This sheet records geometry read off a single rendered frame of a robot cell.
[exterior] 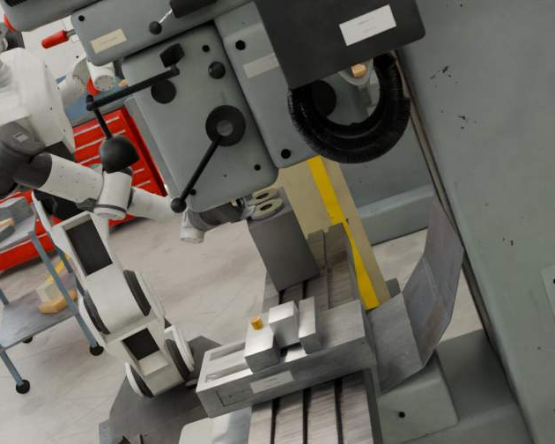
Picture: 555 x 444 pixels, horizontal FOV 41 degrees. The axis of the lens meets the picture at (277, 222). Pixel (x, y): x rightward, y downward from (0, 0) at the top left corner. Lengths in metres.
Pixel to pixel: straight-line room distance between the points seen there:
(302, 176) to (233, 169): 1.92
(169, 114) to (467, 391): 0.84
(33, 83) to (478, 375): 1.23
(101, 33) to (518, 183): 0.74
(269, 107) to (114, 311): 0.95
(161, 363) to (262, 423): 0.90
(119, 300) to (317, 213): 1.47
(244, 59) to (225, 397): 0.65
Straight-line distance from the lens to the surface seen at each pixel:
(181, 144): 1.35
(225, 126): 1.30
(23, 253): 6.94
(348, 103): 1.30
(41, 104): 1.85
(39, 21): 1.34
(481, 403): 1.59
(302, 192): 3.29
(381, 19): 1.03
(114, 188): 1.85
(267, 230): 1.80
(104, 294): 2.07
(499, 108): 1.22
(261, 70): 1.28
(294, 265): 1.84
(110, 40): 1.32
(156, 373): 2.30
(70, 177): 1.81
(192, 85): 1.32
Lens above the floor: 1.70
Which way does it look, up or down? 19 degrees down
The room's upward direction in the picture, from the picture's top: 24 degrees counter-clockwise
